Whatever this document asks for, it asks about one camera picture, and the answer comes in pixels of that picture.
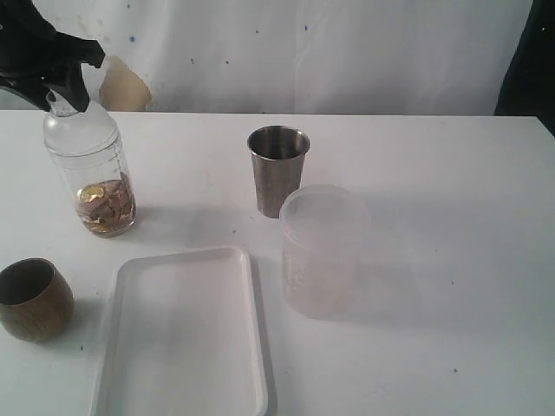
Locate stainless steel cup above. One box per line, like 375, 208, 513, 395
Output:
247, 126, 310, 218

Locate white rectangular tray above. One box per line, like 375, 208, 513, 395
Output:
90, 246, 277, 415

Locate dark object at right edge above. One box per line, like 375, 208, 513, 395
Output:
494, 0, 555, 133

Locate brown wooden cup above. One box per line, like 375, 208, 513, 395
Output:
1, 258, 75, 342

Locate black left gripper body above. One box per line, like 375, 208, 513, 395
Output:
1, 1, 61, 82

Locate gold coin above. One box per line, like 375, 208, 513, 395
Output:
77, 184, 106, 204

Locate clear plastic measuring cup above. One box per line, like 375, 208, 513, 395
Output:
50, 136, 131, 227

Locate brown chocolate pieces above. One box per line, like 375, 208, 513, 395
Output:
75, 172, 136, 237

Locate clear dome lid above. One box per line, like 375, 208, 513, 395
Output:
42, 91, 119, 157

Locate frosted plastic container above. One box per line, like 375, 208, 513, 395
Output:
279, 185, 370, 320

